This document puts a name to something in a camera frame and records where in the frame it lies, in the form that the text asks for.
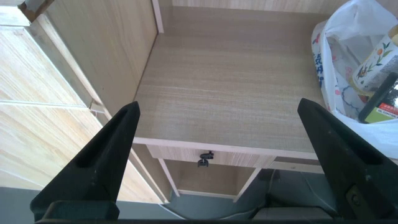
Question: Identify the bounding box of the wooden drawer with black handle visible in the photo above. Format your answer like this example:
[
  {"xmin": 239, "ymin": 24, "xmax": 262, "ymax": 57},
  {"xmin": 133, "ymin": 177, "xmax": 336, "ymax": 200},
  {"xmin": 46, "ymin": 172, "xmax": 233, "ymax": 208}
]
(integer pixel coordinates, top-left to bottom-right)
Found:
[{"xmin": 146, "ymin": 144, "xmax": 277, "ymax": 169}]

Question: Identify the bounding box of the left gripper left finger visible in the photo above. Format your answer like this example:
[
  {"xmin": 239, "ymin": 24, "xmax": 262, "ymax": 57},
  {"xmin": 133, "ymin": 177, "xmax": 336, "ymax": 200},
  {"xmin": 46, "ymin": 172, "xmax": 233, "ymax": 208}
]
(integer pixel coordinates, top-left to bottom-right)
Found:
[{"xmin": 30, "ymin": 101, "xmax": 141, "ymax": 222}]

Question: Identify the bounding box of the white plastic shopping bag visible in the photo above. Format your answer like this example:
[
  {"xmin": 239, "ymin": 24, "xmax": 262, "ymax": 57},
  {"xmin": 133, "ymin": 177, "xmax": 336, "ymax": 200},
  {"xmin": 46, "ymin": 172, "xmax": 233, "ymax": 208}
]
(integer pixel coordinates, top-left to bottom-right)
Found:
[{"xmin": 311, "ymin": 0, "xmax": 398, "ymax": 160}]

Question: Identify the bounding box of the white floral printed can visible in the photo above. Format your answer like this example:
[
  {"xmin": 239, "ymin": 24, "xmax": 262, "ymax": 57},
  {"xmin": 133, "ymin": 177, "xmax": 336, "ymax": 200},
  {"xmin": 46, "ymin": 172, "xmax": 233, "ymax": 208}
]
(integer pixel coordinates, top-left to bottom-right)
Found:
[{"xmin": 351, "ymin": 24, "xmax": 398, "ymax": 93}]

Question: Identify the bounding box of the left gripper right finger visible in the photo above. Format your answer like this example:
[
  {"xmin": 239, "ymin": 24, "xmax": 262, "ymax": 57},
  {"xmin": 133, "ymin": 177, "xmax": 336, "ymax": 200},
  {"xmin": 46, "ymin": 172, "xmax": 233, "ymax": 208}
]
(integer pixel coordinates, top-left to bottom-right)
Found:
[{"xmin": 297, "ymin": 98, "xmax": 398, "ymax": 220}]

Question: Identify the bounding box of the black and green box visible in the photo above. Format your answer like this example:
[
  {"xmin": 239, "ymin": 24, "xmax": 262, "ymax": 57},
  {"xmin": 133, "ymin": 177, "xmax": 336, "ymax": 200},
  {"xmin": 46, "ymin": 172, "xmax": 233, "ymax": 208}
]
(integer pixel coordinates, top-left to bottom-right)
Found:
[{"xmin": 358, "ymin": 72, "xmax": 398, "ymax": 124}]

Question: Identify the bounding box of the wooden counter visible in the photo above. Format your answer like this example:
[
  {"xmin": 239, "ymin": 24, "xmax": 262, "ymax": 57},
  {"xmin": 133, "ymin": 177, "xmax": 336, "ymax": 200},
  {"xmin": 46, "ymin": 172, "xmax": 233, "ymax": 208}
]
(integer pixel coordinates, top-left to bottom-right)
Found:
[{"xmin": 0, "ymin": 0, "xmax": 398, "ymax": 205}]

